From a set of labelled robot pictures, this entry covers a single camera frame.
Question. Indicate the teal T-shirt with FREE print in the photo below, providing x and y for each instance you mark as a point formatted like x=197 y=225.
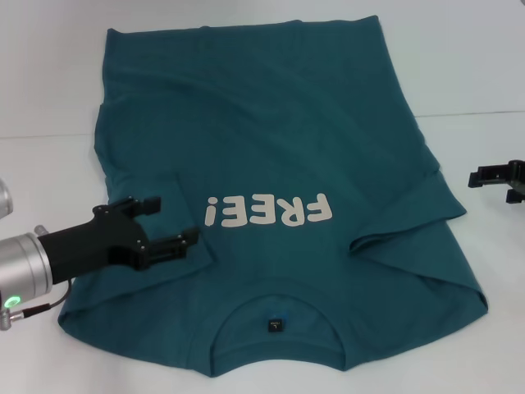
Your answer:
x=287 y=123

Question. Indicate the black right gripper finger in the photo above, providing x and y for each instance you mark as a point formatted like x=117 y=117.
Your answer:
x=496 y=174
x=516 y=196

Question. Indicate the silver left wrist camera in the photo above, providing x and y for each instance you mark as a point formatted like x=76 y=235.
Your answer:
x=5 y=199

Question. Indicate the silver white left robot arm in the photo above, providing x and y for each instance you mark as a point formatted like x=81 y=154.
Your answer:
x=22 y=267

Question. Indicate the silver left camera mount bracket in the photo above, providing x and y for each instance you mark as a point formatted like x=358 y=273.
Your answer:
x=41 y=229

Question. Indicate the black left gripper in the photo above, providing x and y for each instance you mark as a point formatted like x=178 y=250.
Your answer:
x=98 y=242

